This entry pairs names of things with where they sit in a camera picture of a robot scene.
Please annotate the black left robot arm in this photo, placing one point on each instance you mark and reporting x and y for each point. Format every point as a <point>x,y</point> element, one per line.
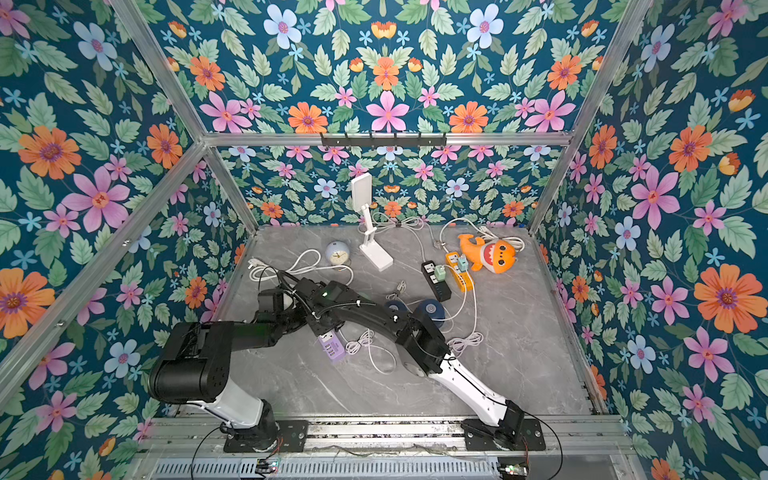
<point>194,365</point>

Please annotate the dark blue meat grinder front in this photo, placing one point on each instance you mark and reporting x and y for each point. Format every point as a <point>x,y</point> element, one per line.
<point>434,310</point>

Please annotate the black power strip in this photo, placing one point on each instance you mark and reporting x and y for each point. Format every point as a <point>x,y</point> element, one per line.
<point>436,281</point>

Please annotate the dark blue meat grinder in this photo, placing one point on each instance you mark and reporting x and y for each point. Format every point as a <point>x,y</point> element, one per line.
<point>434,310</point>
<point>399,308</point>

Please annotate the orange shark plush toy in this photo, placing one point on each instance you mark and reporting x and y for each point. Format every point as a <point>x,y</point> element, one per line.
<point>497,256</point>

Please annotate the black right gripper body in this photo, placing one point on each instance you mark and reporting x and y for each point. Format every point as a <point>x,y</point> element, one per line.
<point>288,282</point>

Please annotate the orange power strip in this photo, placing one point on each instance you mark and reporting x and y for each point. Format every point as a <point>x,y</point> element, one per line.
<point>462,279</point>

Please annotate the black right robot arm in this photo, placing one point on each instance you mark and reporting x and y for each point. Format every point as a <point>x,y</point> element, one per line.
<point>422,349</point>

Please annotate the purple power strip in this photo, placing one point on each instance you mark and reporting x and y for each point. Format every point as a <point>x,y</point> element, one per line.
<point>333,346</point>

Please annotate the white folding desk lamp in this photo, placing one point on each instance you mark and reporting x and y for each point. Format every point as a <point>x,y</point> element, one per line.
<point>362,199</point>

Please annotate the round blue alarm clock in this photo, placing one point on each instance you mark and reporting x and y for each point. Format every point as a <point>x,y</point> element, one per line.
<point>337,253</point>

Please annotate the teal USB charger adapter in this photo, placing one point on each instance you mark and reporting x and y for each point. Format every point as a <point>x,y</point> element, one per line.
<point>462,263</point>

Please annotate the green USB charger adapter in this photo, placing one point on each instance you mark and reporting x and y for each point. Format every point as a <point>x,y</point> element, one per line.
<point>440,273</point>

